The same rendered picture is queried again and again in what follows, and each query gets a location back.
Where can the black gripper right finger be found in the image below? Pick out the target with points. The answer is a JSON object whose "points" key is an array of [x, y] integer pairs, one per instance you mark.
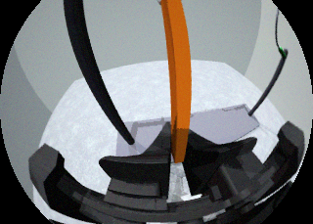
{"points": [[203, 157]]}

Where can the orange handle with dark grey loop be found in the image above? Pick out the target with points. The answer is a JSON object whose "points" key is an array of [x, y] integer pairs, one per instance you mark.
{"points": [[179, 71]]}

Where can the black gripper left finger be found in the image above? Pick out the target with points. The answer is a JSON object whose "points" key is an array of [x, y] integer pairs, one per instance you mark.
{"points": [[152, 165]]}

